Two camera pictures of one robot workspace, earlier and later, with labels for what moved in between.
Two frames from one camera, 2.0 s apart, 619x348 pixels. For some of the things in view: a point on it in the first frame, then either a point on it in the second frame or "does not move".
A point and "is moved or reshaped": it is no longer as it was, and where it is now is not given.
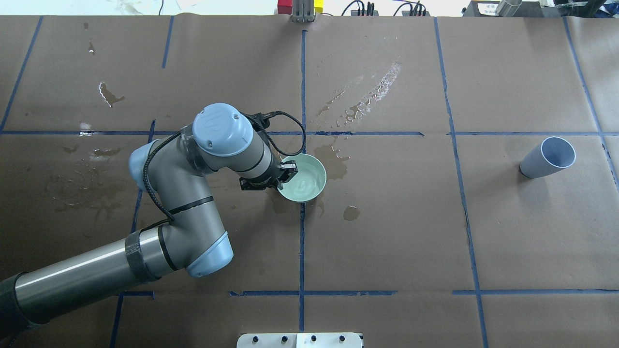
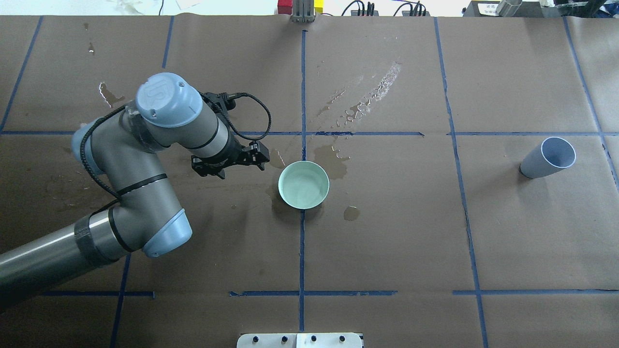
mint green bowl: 309,182 is moved or reshaped
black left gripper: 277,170 → 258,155
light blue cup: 554,154 does not move
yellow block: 318,5 does not move
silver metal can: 508,8 does not move
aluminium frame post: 303,11 does not move
